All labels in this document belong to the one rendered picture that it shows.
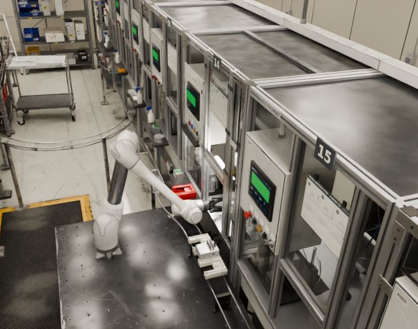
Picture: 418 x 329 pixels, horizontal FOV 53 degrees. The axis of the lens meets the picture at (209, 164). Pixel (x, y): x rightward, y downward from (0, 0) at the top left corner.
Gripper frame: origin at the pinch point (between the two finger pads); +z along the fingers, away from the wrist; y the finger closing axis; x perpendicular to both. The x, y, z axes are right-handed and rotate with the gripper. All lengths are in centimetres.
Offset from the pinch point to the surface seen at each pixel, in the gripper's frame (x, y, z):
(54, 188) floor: 213, -110, -117
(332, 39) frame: 5, 113, 56
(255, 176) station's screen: -65, 63, -21
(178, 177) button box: 43.0, -2.5, -24.7
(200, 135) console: 23, 42, -18
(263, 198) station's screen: -76, 57, -21
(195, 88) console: 37, 71, -20
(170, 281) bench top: -28, -36, -48
